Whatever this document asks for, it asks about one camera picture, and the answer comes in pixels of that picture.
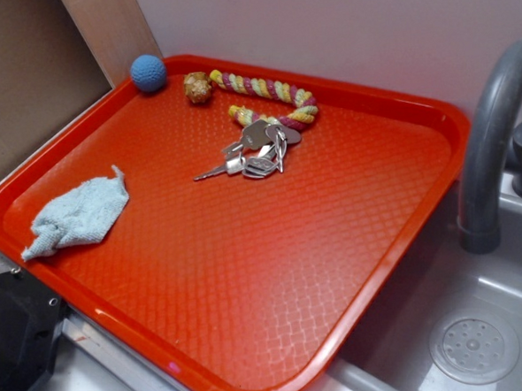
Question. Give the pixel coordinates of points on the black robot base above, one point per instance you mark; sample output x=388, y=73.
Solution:
x=31, y=316

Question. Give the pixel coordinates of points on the light blue cloth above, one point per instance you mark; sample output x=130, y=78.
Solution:
x=82, y=216

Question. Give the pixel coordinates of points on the red plastic tray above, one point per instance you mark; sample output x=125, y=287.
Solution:
x=231, y=283

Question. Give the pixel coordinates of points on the silver key bunch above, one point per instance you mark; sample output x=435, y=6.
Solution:
x=259, y=153

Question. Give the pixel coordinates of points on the golden brown knot ball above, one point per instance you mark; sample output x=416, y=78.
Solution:
x=197, y=87

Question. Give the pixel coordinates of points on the blue textured ball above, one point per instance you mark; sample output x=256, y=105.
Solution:
x=148, y=73

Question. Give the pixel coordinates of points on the grey curved faucet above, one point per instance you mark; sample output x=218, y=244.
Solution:
x=489, y=148

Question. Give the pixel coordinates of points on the wooden board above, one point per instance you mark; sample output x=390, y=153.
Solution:
x=116, y=33

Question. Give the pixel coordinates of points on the grey plastic sink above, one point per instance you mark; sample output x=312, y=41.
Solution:
x=388, y=349

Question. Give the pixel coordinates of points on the round sink drain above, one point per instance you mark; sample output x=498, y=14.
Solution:
x=474, y=347

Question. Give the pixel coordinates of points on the brown cardboard panel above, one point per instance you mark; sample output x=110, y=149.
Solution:
x=47, y=76

